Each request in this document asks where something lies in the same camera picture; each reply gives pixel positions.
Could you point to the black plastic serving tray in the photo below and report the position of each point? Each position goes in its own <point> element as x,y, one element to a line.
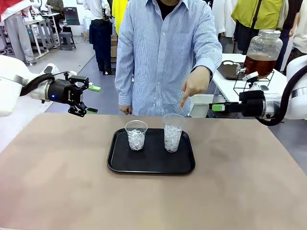
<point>153,163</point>

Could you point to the brown cardboard box stack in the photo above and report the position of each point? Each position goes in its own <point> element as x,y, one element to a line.
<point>114,48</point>

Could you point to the white frame workbench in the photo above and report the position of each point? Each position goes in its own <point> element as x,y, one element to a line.
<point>36,22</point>

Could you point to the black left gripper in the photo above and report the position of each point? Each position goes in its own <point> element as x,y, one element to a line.
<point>62,92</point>

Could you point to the black monitor screen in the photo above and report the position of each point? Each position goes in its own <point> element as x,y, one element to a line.
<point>72,15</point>

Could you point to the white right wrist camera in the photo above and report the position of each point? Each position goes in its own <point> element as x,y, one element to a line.
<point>250,76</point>

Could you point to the mannequin white shirt navy skirt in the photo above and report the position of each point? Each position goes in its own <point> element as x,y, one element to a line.
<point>100,36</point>

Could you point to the person right forearm striped sleeve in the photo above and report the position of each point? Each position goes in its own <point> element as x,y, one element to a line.
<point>123,93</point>

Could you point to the person left forearm striped sleeve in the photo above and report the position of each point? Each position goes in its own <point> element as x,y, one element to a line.
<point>211,64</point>

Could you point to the grey plastic stool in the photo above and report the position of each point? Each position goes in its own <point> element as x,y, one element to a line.
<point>67,36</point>

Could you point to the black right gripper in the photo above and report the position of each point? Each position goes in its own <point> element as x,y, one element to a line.
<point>251,104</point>

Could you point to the seated person dark clothes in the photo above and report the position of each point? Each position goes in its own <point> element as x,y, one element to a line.
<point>56,6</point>

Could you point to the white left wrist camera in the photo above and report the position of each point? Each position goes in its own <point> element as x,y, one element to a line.
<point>72,72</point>

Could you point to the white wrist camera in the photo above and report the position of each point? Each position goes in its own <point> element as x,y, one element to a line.
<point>250,76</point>
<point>72,72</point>

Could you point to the tall clear iced plastic cup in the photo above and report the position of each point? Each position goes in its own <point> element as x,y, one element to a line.
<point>172,141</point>

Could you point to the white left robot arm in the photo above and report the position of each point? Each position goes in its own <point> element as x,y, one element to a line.
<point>9,91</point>

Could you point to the white side table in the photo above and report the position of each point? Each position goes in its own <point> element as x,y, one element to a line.
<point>223,83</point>

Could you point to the mannequin with yellow scarf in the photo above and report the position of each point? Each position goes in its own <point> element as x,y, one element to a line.
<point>117,14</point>

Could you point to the short clear iced plastic cup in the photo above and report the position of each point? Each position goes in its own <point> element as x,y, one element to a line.
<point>136,143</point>

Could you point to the glass drink dispenser brown tea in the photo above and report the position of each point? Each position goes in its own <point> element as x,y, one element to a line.
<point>263,48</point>

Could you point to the person right hand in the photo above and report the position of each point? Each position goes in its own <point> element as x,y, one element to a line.
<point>126,109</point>

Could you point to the small black tray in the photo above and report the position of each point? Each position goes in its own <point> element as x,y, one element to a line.
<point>227,72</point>

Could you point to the person in blue striped shirt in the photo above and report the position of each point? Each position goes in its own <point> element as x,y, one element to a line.
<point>156,60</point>

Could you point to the black bag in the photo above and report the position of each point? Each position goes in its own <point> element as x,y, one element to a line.
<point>67,28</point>

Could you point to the person left hand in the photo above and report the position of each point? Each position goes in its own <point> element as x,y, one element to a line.
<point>196,82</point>

